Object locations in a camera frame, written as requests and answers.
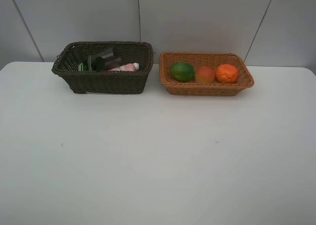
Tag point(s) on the red-yellow mango fruit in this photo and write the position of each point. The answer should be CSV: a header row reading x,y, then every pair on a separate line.
x,y
204,75

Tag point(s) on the translucent pink plastic cup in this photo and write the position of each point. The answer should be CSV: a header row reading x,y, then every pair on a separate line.
x,y
111,57

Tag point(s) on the wrinkled orange tangerine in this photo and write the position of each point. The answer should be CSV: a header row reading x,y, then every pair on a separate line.
x,y
226,74

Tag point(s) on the dark green pump bottle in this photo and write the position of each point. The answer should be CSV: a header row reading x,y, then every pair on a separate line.
x,y
96,64

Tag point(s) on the green round fruit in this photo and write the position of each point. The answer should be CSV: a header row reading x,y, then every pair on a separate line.
x,y
182,71

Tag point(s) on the orange wicker basket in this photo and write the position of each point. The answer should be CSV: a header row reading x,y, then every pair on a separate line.
x,y
198,59

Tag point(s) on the dark brown wicker basket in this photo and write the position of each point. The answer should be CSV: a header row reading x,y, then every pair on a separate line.
x,y
104,82

